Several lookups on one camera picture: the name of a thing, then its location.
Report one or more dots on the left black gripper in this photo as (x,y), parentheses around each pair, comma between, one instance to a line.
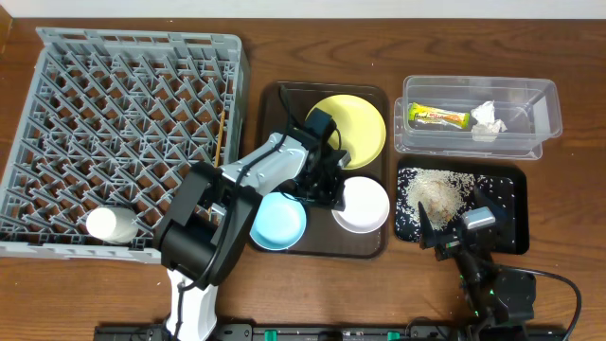
(320,190)

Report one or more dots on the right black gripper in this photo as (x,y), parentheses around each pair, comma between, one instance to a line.
(454,242)

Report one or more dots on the white bowl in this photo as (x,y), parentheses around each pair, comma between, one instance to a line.
(366,206)

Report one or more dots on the white tissue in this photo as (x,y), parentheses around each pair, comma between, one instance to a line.
(486,126)

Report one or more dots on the green snack wrapper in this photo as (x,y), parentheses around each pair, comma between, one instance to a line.
(430,115)

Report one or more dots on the wooden chopstick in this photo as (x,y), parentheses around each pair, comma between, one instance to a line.
(219,140)

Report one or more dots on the white cup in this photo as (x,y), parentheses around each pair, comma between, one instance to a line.
(112,224)

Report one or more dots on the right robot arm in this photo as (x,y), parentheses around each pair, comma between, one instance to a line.
(501,299)

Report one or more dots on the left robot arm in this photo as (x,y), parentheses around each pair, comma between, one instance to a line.
(202,235)

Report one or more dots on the black waste tray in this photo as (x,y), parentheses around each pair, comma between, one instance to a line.
(515,238)

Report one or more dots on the spilled rice pile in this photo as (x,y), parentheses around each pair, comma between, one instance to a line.
(445,195)

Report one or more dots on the light blue bowl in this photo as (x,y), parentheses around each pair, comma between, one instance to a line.
(280,222)

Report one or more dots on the yellow round plate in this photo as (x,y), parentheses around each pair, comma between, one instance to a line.
(361,127)

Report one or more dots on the dark brown serving tray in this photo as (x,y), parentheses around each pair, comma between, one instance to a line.
(323,237)

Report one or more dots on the clear plastic bin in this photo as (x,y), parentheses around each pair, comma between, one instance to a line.
(529,108)

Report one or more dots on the grey plastic dish rack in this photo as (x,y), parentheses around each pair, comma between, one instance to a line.
(116,118)

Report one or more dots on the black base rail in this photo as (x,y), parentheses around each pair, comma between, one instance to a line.
(421,331)

